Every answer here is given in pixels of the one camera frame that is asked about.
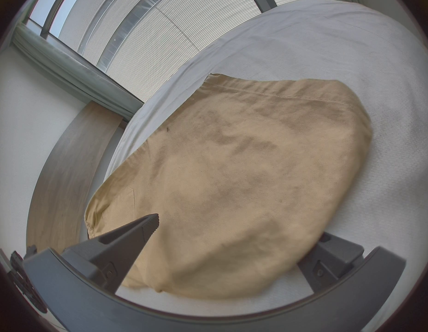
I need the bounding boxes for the tan shorts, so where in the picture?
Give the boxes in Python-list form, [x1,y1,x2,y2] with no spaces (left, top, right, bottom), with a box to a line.
[84,73,373,300]

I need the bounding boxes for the bed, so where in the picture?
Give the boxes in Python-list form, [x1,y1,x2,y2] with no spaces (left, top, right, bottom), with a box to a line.
[25,0,428,315]

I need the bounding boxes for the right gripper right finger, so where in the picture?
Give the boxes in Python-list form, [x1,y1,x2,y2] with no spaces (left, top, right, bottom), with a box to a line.
[297,232,365,295]

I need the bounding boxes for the grey-green curtain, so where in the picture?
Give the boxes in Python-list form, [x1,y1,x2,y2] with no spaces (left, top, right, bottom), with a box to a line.
[12,24,145,122]

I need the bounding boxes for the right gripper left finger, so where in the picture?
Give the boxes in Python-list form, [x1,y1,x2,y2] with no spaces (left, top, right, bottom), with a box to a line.
[62,213,161,294]

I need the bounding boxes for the window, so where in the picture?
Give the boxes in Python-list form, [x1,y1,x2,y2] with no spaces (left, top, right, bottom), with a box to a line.
[22,0,334,103]

